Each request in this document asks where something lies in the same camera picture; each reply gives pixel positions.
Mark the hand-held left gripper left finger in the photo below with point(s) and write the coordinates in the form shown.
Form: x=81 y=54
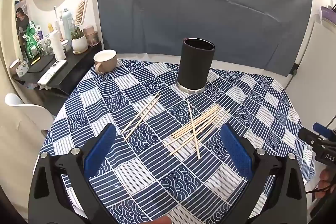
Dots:
x=101 y=146

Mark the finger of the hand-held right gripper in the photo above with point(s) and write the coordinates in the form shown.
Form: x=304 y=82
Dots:
x=322 y=130
x=309 y=136

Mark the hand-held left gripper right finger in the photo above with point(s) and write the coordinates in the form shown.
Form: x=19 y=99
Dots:
x=236 y=150

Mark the pile of wooden chopsticks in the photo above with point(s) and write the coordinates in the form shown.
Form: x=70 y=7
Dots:
x=199 y=120

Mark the black cylindrical utensil holder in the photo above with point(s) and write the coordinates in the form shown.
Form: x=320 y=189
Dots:
x=194 y=64

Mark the person's right hand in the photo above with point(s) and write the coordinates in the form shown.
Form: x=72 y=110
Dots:
x=326 y=182

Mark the person's left hand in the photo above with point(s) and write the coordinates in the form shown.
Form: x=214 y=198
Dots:
x=160 y=220

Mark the wooden chopstick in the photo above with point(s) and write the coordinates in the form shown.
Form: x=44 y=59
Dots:
x=142 y=118
x=141 y=112

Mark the white cabinet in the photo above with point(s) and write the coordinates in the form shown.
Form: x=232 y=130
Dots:
x=315 y=69

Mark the blue white patterned tablecloth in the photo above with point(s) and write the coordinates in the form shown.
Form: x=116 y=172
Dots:
x=157 y=174

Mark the beige mug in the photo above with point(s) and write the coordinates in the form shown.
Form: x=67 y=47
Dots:
x=106 y=62

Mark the white chair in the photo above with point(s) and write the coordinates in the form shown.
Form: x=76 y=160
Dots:
x=18 y=104

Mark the black flat pad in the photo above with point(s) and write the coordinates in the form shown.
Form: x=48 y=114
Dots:
x=39 y=64

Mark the small plant in white pot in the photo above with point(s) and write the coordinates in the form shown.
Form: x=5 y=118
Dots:
x=79 y=43

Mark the small white jar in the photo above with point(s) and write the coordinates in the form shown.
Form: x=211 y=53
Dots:
x=65 y=46

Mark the white plastic bottle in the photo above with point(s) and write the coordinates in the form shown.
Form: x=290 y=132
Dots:
x=57 y=48

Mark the pink lidded jar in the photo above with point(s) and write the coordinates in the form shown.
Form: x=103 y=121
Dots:
x=92 y=39

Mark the tissue pack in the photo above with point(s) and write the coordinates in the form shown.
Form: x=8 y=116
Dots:
x=22 y=68

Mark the clear glass mug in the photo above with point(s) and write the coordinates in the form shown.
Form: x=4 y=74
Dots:
x=46 y=47

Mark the purple basin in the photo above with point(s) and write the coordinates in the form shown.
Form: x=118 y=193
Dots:
x=328 y=13

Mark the tall pale green spray bottle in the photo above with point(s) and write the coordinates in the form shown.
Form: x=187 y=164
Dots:
x=67 y=27

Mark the green plastic bag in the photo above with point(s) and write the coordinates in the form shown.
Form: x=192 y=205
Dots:
x=31 y=40

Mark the slim white pump bottle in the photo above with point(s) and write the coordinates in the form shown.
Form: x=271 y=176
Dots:
x=57 y=20

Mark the wooden hairbrush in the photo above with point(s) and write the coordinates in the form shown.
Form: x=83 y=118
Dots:
x=80 y=12

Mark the grey-blue backdrop sheet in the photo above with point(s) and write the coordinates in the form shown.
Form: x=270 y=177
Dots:
x=197 y=3

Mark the wall poster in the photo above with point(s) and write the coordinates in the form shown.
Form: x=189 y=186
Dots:
x=21 y=23

